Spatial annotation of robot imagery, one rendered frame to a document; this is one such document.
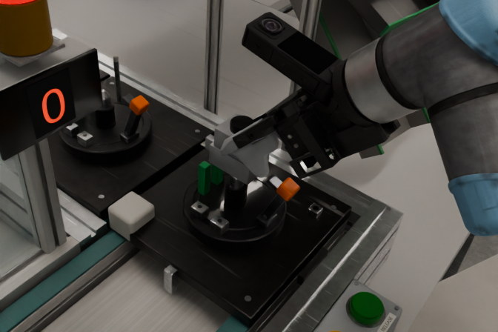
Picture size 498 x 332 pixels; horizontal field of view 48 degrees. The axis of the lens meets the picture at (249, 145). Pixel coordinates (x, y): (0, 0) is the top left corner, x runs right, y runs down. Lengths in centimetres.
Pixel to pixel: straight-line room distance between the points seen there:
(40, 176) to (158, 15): 89
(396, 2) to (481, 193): 44
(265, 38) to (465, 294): 52
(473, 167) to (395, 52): 12
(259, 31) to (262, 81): 67
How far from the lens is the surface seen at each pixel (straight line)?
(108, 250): 77
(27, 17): 53
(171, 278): 72
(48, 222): 73
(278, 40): 58
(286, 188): 68
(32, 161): 66
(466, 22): 46
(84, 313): 76
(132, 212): 75
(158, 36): 140
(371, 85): 51
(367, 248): 78
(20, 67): 57
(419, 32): 48
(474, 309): 91
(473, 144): 46
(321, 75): 56
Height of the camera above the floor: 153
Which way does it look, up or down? 39 degrees down
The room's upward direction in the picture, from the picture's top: 6 degrees clockwise
